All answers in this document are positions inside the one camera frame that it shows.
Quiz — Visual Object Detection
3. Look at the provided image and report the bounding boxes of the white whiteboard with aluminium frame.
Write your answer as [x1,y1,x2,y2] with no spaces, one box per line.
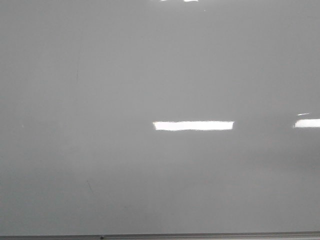
[0,0,320,235]

